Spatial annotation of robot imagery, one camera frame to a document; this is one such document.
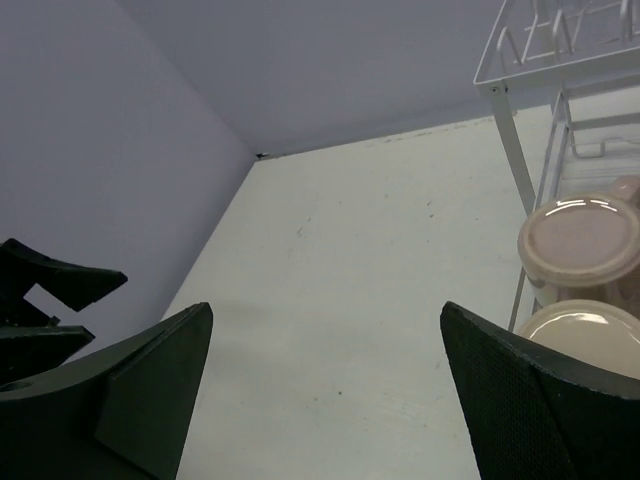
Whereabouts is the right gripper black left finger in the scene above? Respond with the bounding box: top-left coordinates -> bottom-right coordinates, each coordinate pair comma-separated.
1,303 -> 214,479

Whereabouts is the cream mug with teal base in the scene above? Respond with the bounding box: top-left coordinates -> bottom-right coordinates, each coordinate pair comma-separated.
517,300 -> 639,378

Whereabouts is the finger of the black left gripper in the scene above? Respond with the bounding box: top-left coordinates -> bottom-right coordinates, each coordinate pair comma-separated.
1,238 -> 128,312
1,326 -> 95,385

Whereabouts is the light pink ribbed mug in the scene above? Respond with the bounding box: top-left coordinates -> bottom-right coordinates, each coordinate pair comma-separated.
517,176 -> 639,313

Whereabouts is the white wire dish rack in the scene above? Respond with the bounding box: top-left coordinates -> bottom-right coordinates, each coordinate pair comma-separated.
472,0 -> 640,332

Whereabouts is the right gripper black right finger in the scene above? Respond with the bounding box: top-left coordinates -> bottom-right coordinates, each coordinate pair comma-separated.
440,302 -> 639,479

